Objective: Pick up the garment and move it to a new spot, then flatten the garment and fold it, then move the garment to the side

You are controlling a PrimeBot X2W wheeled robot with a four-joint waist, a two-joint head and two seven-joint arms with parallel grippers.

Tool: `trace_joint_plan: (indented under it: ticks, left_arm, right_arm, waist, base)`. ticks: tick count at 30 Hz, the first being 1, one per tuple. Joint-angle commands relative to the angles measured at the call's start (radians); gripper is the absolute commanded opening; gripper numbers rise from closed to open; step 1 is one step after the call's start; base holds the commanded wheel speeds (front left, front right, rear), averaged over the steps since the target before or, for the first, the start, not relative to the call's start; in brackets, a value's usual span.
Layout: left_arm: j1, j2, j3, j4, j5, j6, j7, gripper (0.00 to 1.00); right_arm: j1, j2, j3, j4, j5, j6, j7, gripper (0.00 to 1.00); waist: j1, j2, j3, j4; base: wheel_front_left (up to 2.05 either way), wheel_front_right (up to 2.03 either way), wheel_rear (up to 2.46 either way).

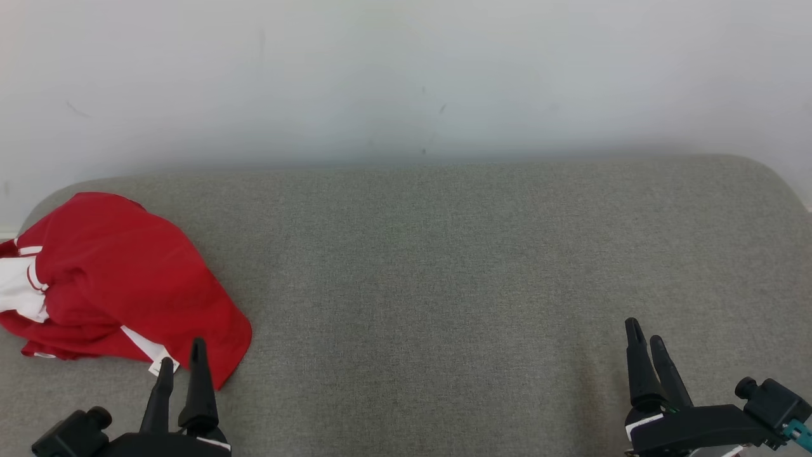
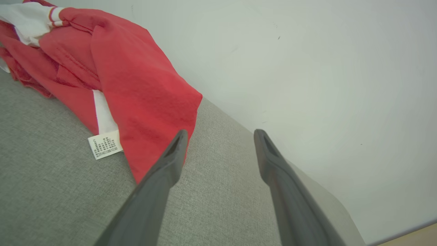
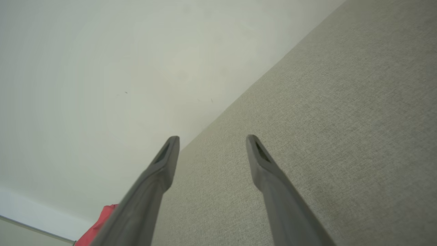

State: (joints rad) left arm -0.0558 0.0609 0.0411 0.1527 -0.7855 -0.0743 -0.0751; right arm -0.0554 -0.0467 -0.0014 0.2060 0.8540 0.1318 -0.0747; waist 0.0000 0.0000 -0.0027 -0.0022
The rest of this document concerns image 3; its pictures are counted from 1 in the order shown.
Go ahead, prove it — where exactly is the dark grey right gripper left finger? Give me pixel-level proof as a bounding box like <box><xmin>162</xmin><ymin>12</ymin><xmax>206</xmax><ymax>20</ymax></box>
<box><xmin>90</xmin><ymin>136</ymin><xmax>180</xmax><ymax>246</ymax></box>

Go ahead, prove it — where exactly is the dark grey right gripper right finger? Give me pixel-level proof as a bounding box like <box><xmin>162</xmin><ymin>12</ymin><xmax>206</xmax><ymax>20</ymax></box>
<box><xmin>246</xmin><ymin>135</ymin><xmax>337</xmax><ymax>246</ymax></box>

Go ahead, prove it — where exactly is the red basketball jersey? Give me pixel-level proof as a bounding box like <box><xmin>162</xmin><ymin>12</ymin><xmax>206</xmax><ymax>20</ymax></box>
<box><xmin>75</xmin><ymin>204</ymin><xmax>119</xmax><ymax>246</ymax></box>

